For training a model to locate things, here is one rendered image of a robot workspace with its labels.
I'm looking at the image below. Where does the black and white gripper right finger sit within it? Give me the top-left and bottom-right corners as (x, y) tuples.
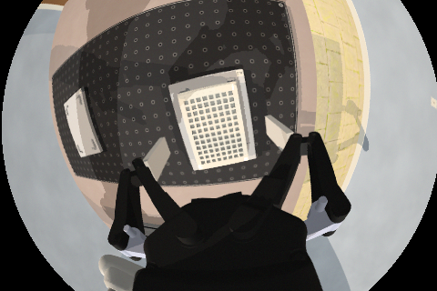
(229, 115), (351, 241)

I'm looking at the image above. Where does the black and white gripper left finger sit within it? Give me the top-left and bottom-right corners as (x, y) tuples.
(107, 137), (202, 261)

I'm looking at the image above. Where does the black perforated breadboard plate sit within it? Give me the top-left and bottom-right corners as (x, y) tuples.
(52, 0), (298, 186)

